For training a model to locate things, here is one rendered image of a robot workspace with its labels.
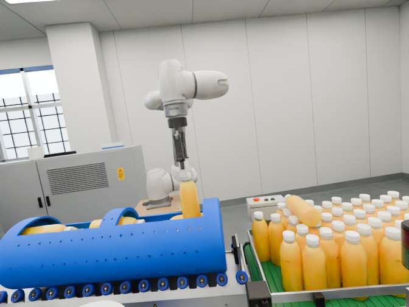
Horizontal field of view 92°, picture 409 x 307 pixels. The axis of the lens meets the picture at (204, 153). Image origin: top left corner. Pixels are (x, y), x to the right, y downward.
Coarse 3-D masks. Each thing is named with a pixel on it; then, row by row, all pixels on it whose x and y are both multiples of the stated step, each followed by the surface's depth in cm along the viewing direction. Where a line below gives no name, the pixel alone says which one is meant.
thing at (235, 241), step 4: (232, 236) 86; (236, 236) 85; (232, 240) 83; (236, 240) 82; (232, 244) 82; (236, 244) 80; (236, 248) 78; (236, 252) 78; (236, 256) 79; (236, 260) 79; (240, 260) 78; (240, 264) 78; (240, 268) 78
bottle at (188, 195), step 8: (184, 184) 77; (192, 184) 77; (184, 192) 76; (192, 192) 76; (184, 200) 76; (192, 200) 76; (184, 208) 77; (192, 208) 76; (184, 216) 78; (192, 216) 77; (200, 216) 80
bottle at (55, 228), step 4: (56, 224) 85; (60, 224) 85; (24, 228) 85; (28, 228) 84; (32, 228) 84; (36, 228) 83; (40, 228) 83; (44, 228) 83; (48, 228) 82; (52, 228) 82; (56, 228) 82; (60, 228) 83; (64, 228) 84; (24, 232) 83; (28, 232) 82; (32, 232) 82; (36, 232) 82; (40, 232) 82; (44, 232) 82; (48, 232) 81
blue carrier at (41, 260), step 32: (32, 224) 90; (64, 224) 100; (128, 224) 75; (160, 224) 73; (192, 224) 71; (0, 256) 74; (32, 256) 73; (64, 256) 72; (96, 256) 71; (128, 256) 70; (160, 256) 69; (192, 256) 69; (224, 256) 69
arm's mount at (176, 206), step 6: (174, 198) 160; (138, 204) 158; (174, 204) 146; (180, 204) 144; (138, 210) 144; (144, 210) 142; (150, 210) 140; (156, 210) 139; (162, 210) 137; (168, 210) 136; (174, 210) 134; (180, 210) 133
